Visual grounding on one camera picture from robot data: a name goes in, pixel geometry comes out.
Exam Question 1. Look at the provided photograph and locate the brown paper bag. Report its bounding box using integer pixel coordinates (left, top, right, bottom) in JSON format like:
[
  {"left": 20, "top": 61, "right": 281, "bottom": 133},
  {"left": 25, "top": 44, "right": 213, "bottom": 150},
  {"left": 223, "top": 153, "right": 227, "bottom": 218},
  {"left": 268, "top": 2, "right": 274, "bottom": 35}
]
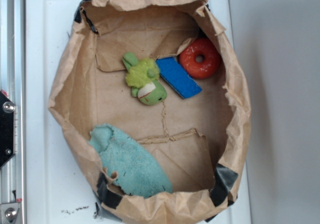
[{"left": 48, "top": 0, "right": 251, "bottom": 224}]

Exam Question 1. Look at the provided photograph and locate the silver corner bracket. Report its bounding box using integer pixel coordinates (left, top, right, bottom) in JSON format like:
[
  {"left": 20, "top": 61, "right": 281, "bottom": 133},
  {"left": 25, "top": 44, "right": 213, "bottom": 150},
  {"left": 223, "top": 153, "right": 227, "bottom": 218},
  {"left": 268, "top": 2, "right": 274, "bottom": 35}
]
[{"left": 0, "top": 202, "right": 21, "bottom": 224}]

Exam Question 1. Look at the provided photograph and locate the green plush toy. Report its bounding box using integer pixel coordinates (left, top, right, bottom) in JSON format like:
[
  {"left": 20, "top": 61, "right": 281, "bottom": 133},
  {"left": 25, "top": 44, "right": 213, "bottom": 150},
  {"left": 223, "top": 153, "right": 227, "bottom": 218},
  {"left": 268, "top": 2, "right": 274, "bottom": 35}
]
[{"left": 122, "top": 52, "right": 168, "bottom": 106}]

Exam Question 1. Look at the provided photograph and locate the orange ring donut toy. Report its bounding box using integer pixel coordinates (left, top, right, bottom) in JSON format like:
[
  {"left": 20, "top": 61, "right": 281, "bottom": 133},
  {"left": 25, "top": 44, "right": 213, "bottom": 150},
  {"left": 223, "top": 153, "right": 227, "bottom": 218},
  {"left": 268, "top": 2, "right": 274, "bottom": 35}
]
[{"left": 178, "top": 38, "right": 222, "bottom": 79}]

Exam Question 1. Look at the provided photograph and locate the black metal bracket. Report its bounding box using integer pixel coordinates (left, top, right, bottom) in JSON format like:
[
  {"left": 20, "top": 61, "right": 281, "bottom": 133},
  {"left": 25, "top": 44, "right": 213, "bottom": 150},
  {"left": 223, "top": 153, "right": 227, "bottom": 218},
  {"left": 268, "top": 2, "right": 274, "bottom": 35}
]
[{"left": 0, "top": 90, "right": 16, "bottom": 169}]

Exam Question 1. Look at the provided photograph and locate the blue rectangular sponge block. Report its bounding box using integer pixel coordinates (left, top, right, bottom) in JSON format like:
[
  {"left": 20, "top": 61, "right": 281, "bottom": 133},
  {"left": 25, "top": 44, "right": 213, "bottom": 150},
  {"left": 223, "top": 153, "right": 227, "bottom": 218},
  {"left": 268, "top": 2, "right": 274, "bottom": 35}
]
[{"left": 155, "top": 57, "right": 202, "bottom": 99}]

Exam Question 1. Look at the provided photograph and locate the aluminium frame rail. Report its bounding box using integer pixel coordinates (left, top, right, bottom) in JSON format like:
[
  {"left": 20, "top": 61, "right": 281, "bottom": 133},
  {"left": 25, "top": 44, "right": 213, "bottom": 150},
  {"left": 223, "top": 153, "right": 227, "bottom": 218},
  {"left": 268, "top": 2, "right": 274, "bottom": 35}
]
[{"left": 0, "top": 0, "right": 26, "bottom": 224}]

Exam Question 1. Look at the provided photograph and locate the light blue terry cloth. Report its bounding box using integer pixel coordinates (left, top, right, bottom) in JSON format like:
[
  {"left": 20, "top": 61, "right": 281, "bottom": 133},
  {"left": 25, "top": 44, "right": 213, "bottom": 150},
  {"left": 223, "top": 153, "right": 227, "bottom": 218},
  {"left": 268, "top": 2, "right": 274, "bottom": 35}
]
[{"left": 89, "top": 123, "right": 173, "bottom": 199}]

